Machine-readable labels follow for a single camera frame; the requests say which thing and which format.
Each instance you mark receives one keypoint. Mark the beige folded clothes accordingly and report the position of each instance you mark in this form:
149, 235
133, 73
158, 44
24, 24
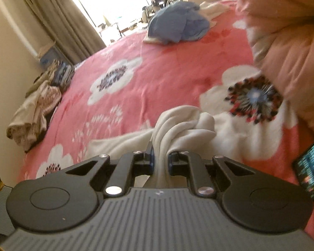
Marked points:
26, 125

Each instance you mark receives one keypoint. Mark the black wheelchair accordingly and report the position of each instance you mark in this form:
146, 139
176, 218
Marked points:
159, 1

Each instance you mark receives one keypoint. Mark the blue storage box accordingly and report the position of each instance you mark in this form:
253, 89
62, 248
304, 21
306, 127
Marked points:
51, 55

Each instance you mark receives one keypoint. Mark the blue garment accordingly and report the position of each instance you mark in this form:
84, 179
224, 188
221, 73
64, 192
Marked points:
172, 23

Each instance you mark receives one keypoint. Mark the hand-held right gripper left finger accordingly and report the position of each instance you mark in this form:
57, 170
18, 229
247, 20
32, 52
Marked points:
151, 159

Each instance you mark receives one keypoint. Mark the pink quilt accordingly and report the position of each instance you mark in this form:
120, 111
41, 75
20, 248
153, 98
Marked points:
285, 44

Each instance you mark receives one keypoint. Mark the beige curtain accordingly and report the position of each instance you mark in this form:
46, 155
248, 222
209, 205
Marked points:
62, 23

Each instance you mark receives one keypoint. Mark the white garment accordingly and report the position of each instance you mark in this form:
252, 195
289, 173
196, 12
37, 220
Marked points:
178, 130

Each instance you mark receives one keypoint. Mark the small white cloth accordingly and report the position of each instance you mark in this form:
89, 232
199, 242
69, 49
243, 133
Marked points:
214, 9

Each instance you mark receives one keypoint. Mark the red floral blanket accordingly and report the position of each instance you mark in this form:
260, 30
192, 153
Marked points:
159, 83

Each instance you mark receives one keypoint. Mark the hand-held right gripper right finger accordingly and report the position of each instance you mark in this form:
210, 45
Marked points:
170, 162

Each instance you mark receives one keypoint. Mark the black smartphone with lit screen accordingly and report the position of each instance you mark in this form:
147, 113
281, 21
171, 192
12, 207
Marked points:
311, 167

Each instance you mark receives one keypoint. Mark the blue patterned folded clothes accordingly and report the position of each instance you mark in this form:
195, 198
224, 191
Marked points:
62, 74

